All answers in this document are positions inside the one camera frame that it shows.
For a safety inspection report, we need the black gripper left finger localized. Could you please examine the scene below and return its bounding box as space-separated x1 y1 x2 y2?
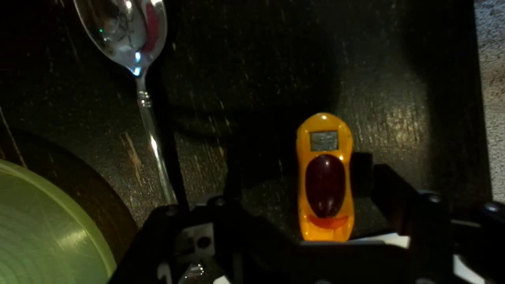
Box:
108 192 302 284

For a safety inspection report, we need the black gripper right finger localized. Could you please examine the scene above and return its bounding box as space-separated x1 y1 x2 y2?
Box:
351 152 505 284

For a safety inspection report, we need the small orange object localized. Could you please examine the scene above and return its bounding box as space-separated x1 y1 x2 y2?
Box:
296 111 356 244

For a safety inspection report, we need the green plate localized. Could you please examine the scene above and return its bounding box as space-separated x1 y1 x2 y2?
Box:
0 159 119 284

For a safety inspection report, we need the silver metal spoon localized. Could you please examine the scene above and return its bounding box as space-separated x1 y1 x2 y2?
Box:
73 0 181 207

